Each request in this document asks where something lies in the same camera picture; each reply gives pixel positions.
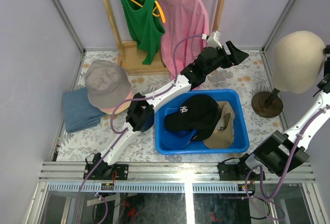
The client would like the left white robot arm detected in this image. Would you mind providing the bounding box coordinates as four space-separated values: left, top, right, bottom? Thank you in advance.
84 41 249 180

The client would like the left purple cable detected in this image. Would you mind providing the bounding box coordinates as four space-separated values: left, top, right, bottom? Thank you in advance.
73 35 204 224

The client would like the blue cap in bin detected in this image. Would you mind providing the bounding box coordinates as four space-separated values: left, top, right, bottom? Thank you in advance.
161 129 197 150

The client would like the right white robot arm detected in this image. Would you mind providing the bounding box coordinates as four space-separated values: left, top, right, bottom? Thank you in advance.
235 45 329 180

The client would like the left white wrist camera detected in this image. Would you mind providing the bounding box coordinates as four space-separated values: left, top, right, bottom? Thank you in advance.
202 30 222 49

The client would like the khaki hat in bin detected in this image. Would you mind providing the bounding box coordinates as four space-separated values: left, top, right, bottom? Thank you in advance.
203 101 235 149

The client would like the beige mannequin head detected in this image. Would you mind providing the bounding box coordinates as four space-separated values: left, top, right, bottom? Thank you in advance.
251 31 326 118

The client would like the wooden clothes rack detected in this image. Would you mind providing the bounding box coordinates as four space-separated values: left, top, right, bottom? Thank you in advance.
95 0 230 76

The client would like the black baseball cap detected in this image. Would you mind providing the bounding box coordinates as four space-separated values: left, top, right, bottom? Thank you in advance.
164 94 221 142

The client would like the peach bucket hat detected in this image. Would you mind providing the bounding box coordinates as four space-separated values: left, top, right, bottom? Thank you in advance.
103 101 131 114

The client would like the pink bucket hat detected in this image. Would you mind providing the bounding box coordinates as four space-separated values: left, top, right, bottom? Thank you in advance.
100 102 125 114

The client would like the folded blue cloth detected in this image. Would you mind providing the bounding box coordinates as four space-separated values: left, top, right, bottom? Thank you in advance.
62 87 106 133

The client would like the aluminium rail base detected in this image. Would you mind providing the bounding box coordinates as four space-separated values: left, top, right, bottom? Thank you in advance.
38 161 317 194

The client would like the grey bucket hat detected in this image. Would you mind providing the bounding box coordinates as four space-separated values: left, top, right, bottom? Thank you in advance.
85 60 132 109

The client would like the blue plastic bin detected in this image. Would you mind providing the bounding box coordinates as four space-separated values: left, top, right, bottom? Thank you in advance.
155 89 250 154

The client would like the green tank top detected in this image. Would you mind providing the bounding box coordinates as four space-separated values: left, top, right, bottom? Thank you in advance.
120 0 165 65

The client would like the pink t-shirt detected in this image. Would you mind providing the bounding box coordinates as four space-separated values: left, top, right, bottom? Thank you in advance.
158 0 209 79

